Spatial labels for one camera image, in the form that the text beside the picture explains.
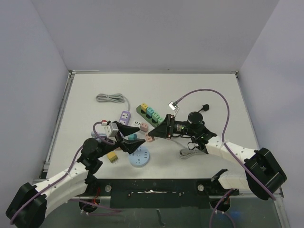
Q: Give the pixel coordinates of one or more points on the round blue power socket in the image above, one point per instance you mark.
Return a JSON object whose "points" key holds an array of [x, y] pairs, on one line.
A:
{"points": [[140, 157]]}

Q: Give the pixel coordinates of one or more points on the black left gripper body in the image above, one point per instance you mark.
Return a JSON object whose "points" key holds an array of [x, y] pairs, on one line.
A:
{"points": [[107, 148]]}

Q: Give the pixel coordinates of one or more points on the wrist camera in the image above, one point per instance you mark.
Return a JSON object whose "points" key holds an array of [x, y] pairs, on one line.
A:
{"points": [[174, 107], [111, 130]]}

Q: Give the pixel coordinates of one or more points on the white USB power strip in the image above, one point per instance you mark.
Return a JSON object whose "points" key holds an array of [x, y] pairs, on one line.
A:
{"points": [[136, 123]]}

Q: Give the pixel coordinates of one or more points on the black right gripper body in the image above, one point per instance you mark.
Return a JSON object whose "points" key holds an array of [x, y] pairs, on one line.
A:
{"points": [[169, 126]]}

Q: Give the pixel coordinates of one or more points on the yellow USB charger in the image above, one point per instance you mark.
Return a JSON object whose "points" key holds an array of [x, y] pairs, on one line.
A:
{"points": [[144, 107]]}

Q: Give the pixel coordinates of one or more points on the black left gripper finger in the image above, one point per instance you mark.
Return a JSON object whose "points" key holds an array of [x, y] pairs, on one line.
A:
{"points": [[119, 130], [130, 146]]}

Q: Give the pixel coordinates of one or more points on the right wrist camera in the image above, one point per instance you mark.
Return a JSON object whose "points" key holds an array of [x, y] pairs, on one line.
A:
{"points": [[174, 107]]}

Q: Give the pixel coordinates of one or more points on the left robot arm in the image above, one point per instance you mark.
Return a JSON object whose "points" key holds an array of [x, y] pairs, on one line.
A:
{"points": [[33, 203]]}

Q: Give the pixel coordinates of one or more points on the purple power strip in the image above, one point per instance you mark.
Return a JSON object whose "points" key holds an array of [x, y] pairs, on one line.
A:
{"points": [[125, 117]]}

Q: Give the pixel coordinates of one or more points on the light green charger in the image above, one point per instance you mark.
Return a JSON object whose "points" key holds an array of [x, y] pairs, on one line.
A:
{"points": [[160, 120]]}

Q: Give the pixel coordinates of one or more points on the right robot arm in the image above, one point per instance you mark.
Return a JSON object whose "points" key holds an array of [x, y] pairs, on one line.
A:
{"points": [[262, 175]]}

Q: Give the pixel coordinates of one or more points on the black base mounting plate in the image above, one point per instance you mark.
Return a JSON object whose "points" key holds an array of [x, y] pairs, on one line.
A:
{"points": [[157, 193]]}

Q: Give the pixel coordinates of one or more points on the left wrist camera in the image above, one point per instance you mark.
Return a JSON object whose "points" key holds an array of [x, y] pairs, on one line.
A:
{"points": [[111, 130]]}

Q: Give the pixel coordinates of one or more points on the teal charger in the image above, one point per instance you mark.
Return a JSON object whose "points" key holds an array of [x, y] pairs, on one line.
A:
{"points": [[149, 111], [132, 137]]}

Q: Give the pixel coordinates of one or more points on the pink charger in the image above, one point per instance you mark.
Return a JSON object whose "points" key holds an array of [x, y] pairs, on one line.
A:
{"points": [[148, 138], [144, 127]]}

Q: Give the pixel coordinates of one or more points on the green power strip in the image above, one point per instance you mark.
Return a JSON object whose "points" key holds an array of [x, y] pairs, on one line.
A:
{"points": [[146, 117]]}

